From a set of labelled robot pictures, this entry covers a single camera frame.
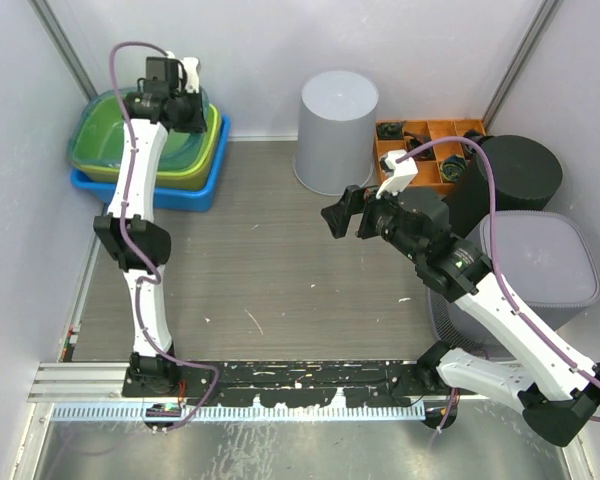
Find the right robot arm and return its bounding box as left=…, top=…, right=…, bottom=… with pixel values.
left=321, top=185, right=600, bottom=447

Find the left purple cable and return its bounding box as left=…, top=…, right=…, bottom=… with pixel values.
left=109, top=41, right=220, bottom=432

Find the white cable duct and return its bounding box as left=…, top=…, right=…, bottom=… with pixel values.
left=50, top=401, right=426, bottom=423

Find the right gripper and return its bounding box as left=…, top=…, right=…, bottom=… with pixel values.
left=320, top=177, right=424, bottom=263

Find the light grey round bucket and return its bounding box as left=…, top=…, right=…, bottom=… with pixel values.
left=293, top=70, right=379, bottom=196

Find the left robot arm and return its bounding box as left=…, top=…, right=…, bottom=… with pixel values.
left=93, top=53, right=206, bottom=396

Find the grey mesh waste basket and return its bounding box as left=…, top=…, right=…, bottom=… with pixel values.
left=426, top=211, right=600, bottom=361

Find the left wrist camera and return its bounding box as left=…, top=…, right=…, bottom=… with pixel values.
left=179, top=57, right=200, bottom=93

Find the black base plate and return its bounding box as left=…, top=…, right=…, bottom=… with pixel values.
left=122, top=360, right=451, bottom=408

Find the aluminium rail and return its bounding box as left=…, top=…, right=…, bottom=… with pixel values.
left=27, top=358, right=574, bottom=404

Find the yellow-green plastic tub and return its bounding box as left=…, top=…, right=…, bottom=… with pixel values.
left=69, top=107, right=223, bottom=191

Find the black ribbed bin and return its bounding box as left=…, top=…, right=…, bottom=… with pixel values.
left=444, top=135, right=563, bottom=237

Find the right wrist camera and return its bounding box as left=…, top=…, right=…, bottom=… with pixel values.
left=376, top=149, right=418, bottom=199

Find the orange compartment tray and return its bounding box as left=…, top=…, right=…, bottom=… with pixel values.
left=373, top=119, right=486, bottom=195

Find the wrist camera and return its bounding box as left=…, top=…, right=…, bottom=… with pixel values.
left=179, top=57, right=200, bottom=93
left=376, top=149, right=418, bottom=199

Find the green plastic tub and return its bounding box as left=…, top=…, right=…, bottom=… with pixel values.
left=67, top=90, right=212, bottom=172

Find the blue plastic tub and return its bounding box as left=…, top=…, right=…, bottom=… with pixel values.
left=70, top=115, right=231, bottom=212

